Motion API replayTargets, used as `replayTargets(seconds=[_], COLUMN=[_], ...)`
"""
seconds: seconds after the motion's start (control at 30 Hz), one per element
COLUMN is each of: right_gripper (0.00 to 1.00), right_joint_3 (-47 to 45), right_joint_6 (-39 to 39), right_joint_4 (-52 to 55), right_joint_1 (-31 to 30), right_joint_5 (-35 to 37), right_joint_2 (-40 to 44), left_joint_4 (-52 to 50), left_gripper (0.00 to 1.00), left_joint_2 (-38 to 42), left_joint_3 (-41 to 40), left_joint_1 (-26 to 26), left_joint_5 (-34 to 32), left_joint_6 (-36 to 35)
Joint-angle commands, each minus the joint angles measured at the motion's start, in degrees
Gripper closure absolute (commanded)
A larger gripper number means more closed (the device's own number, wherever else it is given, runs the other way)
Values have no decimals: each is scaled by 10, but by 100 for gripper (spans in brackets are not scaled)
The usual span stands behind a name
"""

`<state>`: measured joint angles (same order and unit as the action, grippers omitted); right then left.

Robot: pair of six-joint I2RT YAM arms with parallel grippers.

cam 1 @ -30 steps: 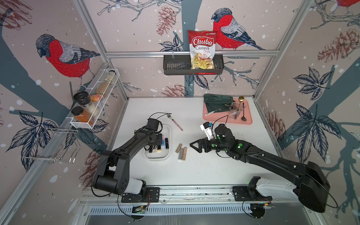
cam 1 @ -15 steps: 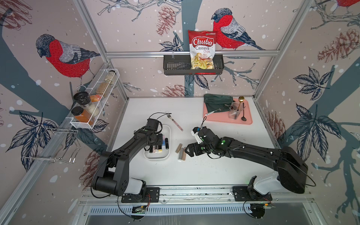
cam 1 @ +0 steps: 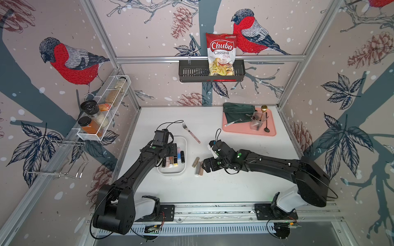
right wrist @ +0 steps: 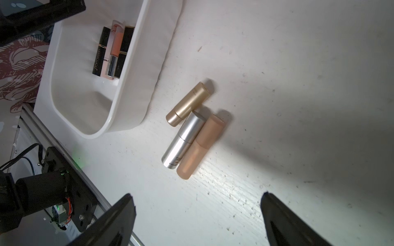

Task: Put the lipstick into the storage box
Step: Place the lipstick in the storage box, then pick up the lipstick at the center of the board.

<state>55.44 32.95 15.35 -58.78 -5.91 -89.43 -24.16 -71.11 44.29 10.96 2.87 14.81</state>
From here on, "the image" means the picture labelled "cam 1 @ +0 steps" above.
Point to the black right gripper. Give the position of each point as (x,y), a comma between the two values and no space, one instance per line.
(210,162)

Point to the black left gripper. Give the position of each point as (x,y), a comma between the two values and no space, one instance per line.
(174,147)

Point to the pink blue lipstick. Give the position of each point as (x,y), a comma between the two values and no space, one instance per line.
(179,154)

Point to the small black lipstick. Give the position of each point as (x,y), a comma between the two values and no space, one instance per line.
(182,157)

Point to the tan lipstick tube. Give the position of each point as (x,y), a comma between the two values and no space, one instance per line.
(201,171)

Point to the silver lipstick tube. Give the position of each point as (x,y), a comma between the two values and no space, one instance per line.
(198,169)

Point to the white rectangular storage box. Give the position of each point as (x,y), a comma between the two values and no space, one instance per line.
(175,171)

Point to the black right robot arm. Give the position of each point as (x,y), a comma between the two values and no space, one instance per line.
(311,183)

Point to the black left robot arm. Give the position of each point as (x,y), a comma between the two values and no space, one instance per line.
(115,209)

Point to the beige gold lipstick tube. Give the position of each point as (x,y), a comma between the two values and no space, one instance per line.
(195,162)

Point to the dark green cloth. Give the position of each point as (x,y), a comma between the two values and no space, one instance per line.
(238,113)

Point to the clear ribbed glass cup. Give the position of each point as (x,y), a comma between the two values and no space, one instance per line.
(256,121)

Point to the black spoon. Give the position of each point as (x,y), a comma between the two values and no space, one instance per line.
(266,129)

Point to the pink silicone mat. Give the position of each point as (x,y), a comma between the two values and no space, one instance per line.
(262,124)

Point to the gold spoon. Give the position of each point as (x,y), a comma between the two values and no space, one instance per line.
(263,108)

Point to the tan spice jar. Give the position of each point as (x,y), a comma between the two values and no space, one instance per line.
(114,97)

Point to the pale spice jar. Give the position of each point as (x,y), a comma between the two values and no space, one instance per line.
(121,84)

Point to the black lid orange spice jar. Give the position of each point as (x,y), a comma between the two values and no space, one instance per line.
(90,126)

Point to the black lid white spice jar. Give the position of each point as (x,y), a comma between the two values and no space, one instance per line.
(91,108)

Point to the red cassava chips bag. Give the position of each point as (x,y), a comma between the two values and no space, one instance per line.
(221,53)

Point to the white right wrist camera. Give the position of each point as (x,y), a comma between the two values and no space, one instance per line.
(212,152)

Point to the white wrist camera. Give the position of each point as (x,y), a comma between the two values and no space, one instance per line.
(161,138)
(212,152)

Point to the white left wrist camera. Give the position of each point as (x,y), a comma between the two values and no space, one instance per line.
(161,138)

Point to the pink handled fork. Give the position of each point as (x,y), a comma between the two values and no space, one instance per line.
(186,128)

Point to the white handled fork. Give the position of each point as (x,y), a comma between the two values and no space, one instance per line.
(231,123)

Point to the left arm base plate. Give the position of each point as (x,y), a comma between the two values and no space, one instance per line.
(165,213)

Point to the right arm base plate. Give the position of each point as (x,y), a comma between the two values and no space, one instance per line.
(264,211)

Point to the black wall basket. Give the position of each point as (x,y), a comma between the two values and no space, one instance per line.
(197,71)

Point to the wire hook rack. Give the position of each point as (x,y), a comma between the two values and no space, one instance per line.
(66,159)

